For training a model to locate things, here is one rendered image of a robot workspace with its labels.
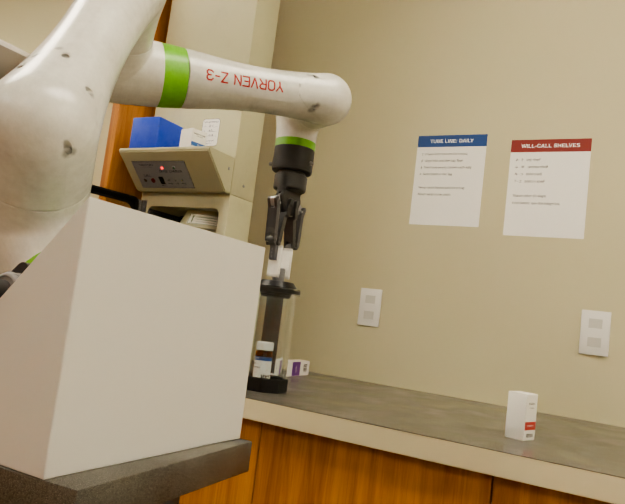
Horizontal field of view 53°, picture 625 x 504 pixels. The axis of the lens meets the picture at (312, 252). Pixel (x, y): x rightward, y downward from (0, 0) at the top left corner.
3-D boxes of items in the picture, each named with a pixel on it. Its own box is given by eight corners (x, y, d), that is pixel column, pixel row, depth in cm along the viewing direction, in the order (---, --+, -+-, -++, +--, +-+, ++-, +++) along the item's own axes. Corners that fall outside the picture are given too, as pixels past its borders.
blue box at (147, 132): (152, 158, 184) (157, 128, 185) (179, 158, 179) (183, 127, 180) (128, 148, 176) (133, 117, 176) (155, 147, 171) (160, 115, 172)
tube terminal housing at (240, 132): (174, 352, 203) (208, 121, 210) (258, 367, 187) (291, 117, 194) (117, 352, 181) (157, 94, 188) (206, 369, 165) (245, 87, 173)
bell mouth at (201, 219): (202, 235, 196) (204, 218, 197) (248, 238, 188) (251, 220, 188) (163, 225, 181) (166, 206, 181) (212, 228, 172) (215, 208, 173)
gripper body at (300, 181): (287, 179, 148) (281, 217, 147) (267, 169, 141) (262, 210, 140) (314, 179, 145) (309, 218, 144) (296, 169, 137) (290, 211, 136)
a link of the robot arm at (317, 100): (173, 59, 124) (173, 114, 124) (189, 39, 114) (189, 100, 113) (335, 84, 140) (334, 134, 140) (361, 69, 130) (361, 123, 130)
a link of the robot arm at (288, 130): (312, 102, 152) (271, 90, 147) (338, 89, 141) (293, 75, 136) (305, 159, 151) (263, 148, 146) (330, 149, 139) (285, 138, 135)
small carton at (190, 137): (192, 155, 174) (195, 134, 175) (204, 154, 171) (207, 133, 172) (178, 150, 171) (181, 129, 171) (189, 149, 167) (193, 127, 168)
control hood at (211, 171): (141, 192, 185) (146, 159, 186) (230, 194, 170) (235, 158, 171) (112, 182, 175) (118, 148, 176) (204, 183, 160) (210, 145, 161)
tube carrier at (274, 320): (255, 379, 145) (267, 287, 147) (296, 387, 140) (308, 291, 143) (230, 381, 135) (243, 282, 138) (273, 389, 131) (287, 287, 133)
